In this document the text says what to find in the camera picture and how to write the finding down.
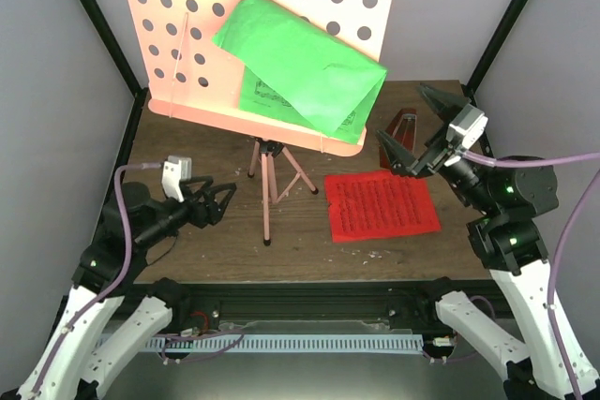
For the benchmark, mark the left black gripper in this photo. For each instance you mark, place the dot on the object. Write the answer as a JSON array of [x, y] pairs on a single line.
[[214, 213]]

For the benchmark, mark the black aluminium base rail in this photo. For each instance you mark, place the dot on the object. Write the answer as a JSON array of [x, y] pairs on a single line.
[[399, 304]]

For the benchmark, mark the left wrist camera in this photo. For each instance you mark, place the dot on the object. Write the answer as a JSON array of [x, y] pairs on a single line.
[[176, 169]]

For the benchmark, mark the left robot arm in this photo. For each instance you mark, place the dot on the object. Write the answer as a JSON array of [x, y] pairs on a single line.
[[74, 364]]

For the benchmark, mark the reddish-brown wooden metronome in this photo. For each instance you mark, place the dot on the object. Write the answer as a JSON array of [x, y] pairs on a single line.
[[403, 128]]

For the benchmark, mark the green sheet music paper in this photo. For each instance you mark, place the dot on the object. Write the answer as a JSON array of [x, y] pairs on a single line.
[[297, 73]]

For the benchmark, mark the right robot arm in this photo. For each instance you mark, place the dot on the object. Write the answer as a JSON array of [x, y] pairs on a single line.
[[545, 361]]

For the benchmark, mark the red paper sheet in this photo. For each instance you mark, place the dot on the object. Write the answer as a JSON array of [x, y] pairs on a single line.
[[378, 205]]

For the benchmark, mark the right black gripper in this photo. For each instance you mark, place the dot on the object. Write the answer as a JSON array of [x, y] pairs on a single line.
[[404, 163]]

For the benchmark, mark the pink music stand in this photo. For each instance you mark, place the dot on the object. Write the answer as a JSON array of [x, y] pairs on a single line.
[[192, 79]]

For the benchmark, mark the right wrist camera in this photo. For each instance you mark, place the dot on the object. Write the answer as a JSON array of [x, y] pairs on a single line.
[[467, 127]]

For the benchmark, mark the white slotted cable duct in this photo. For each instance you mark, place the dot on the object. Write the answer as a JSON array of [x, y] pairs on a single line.
[[410, 344]]

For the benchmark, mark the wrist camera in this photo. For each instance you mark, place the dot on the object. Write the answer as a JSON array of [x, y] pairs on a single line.
[[467, 127], [176, 169]]

